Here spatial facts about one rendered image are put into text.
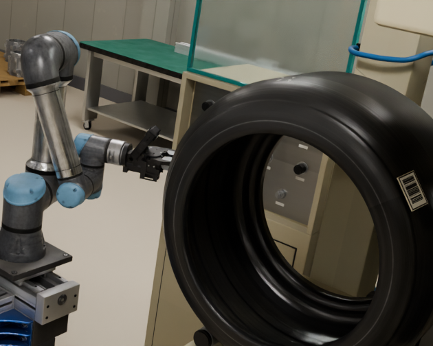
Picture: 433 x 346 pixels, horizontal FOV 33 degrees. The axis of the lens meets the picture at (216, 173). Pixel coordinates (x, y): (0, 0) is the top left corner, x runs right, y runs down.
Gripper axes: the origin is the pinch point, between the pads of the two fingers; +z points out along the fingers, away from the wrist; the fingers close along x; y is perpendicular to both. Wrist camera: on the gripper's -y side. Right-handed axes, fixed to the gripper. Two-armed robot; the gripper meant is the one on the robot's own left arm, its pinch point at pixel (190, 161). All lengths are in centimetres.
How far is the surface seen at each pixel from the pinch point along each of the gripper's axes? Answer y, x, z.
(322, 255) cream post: 0, 36, 42
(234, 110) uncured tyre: -44, 65, 20
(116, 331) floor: 115, -55, -34
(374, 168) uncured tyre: -43, 76, 46
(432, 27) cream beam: -72, 96, 48
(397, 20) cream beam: -72, 94, 43
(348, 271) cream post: 1, 39, 49
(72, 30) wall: 116, -469, -226
